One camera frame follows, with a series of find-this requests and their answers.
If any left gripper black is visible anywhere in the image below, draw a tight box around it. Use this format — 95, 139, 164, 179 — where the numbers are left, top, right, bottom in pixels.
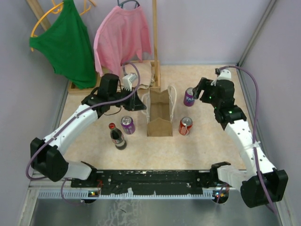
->
109, 87, 147, 112

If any purple fanta can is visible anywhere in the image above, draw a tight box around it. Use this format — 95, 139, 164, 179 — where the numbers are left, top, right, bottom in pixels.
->
183, 87, 195, 107
120, 116, 135, 135

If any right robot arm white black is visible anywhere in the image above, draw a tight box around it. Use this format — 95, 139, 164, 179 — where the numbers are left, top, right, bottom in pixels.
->
193, 78, 288, 208

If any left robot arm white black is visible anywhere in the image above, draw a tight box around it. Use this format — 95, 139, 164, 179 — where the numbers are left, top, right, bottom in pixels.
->
26, 72, 146, 187

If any wooden clothes rack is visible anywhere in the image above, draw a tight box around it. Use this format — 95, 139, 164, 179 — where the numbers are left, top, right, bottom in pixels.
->
27, 0, 161, 95

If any red cola can right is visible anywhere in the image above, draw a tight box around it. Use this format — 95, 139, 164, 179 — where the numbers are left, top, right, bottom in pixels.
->
179, 117, 193, 136

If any folded beige cloth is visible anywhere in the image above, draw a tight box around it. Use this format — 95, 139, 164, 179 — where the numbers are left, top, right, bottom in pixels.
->
120, 62, 154, 89

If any glass cola bottle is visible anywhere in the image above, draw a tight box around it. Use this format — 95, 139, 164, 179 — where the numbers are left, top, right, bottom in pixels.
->
109, 123, 127, 150

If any pink t-shirt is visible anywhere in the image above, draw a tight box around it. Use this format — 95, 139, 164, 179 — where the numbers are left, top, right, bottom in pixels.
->
93, 6, 152, 76

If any green tank top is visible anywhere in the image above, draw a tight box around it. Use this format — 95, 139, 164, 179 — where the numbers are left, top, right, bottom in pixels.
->
29, 0, 96, 89

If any grey clothes hanger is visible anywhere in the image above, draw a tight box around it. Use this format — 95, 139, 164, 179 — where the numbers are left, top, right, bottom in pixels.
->
117, 0, 140, 9

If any yellow clothes hanger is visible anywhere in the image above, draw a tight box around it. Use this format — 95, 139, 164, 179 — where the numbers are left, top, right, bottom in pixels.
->
30, 0, 97, 52

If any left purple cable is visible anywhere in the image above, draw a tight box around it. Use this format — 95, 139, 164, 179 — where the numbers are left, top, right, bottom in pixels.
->
25, 61, 141, 205

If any purple cable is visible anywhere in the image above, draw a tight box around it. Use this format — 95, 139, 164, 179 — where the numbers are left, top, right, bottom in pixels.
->
25, 61, 141, 205
215, 65, 278, 214

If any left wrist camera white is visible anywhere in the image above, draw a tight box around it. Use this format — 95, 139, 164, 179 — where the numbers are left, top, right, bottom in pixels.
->
122, 73, 138, 91

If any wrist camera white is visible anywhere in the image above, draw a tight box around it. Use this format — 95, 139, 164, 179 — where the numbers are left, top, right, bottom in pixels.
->
211, 68, 231, 86
122, 73, 138, 91

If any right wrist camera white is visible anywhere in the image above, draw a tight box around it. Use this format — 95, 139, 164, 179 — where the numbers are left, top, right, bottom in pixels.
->
211, 68, 231, 86

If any aluminium corner post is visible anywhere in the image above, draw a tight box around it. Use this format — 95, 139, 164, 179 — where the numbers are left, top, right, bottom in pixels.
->
236, 0, 278, 66

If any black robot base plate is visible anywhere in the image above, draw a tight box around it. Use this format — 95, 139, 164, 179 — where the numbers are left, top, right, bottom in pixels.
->
71, 161, 230, 195

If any aluminium frame rail front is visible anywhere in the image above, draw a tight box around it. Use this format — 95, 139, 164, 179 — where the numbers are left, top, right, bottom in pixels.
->
28, 173, 250, 192

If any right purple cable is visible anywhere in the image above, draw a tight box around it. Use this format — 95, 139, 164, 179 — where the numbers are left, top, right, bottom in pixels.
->
215, 65, 278, 214

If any white cable duct strip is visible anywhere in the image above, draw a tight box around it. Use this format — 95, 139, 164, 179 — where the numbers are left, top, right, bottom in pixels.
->
38, 189, 229, 200

